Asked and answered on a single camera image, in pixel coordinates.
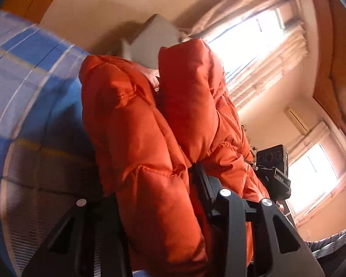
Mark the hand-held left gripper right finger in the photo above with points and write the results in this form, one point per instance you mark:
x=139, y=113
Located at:
x=207, y=184

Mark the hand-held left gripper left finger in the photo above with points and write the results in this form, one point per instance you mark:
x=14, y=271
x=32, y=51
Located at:
x=106, y=217

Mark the orange puffer jacket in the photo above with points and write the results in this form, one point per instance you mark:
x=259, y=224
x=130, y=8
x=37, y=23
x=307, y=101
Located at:
x=138, y=150

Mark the small side window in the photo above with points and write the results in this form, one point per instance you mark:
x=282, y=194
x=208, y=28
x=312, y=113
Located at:
x=314, y=179

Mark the dark cloth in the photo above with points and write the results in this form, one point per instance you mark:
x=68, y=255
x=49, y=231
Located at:
x=334, y=242

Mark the long pink patterned curtain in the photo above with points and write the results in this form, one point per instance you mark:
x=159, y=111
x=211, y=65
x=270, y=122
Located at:
x=276, y=63

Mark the bright window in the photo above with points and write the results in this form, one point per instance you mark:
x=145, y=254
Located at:
x=242, y=37

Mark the wooden door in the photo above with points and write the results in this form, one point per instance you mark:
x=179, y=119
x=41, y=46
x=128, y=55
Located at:
x=337, y=49

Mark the blue plaid bed sheet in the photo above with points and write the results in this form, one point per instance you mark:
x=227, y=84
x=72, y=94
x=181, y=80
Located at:
x=31, y=106

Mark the grey yellow blue headboard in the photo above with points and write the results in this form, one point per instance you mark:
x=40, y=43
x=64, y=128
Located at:
x=155, y=40

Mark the white fuzzy pillow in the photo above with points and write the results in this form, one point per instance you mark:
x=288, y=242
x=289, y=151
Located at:
x=126, y=50

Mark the draped pink patterned curtain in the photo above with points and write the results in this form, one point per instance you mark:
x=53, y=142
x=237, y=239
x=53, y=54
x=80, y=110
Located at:
x=236, y=3

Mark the wall air conditioner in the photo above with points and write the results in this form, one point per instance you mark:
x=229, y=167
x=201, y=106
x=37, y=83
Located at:
x=297, y=119

